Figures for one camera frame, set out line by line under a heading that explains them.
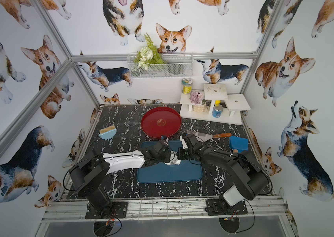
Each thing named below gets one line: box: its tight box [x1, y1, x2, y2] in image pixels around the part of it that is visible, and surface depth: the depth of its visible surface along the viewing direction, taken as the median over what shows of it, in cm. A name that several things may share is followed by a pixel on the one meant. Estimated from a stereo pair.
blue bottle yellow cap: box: [211, 100, 223, 119], surface depth 111 cm
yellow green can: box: [181, 77, 194, 95], surface depth 106 cm
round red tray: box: [140, 106, 182, 139], surface depth 116 cm
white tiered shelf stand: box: [179, 83, 251, 125], surface depth 109 cm
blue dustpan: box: [229, 135, 249, 154], surface depth 100 cm
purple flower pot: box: [189, 90, 207, 114], surface depth 100 cm
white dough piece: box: [164, 159, 182, 165], surface depth 92 cm
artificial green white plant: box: [133, 32, 166, 71], surface depth 82 cm
